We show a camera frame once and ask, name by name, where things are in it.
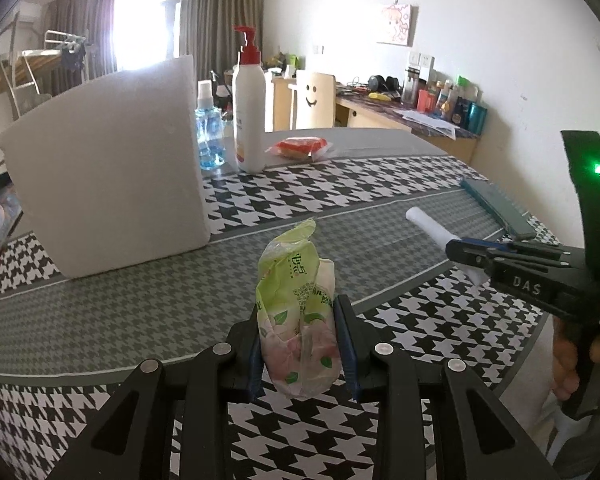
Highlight wooden smiley face chair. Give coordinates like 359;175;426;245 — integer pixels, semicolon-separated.
288;71;337;131

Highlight white papers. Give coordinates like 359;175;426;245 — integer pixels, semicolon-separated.
401;107;458;138

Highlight brown curtain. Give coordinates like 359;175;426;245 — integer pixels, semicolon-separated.
45;0;118;96
182;0;263;68

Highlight glass balcony door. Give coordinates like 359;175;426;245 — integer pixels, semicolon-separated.
115;0;188;73

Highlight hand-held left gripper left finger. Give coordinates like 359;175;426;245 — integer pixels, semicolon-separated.
45;305;266;480

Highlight green tissue pack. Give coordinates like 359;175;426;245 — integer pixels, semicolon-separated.
255;217;341;401

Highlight houndstooth tablecloth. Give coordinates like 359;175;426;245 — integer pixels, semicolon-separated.
0;127;566;480

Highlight row of toiletry bottles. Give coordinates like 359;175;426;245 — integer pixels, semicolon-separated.
417;76;488;136

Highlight white air conditioner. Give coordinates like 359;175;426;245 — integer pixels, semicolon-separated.
17;2;48;23

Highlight black headphones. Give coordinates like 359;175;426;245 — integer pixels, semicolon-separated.
369;75;401;93

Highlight dark hanging clothes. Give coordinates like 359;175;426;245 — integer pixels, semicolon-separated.
60;42;87;72

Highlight person's right hand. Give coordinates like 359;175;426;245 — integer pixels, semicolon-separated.
552;315;600;402

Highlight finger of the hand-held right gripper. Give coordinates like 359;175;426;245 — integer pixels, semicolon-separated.
474;255;569;277
445;239;576;266

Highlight cartoon wall picture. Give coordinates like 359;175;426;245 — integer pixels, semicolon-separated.
376;3;413;47

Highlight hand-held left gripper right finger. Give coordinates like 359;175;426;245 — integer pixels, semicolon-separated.
332;295;531;480

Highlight blue spray bottle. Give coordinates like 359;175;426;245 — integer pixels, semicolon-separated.
195;80;227;170

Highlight white paper tube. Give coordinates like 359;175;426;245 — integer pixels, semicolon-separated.
405;206;491;286

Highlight white foam box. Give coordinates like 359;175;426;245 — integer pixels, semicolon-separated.
0;56;213;280

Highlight clear drinking bottle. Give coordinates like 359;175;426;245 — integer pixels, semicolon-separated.
404;67;423;106

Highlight dark green flat case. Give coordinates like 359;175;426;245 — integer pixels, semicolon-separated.
460;177;537;241

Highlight red snack packet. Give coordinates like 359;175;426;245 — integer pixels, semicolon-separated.
265;136;335;162

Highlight white pump lotion bottle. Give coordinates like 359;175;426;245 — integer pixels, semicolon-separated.
231;25;267;174

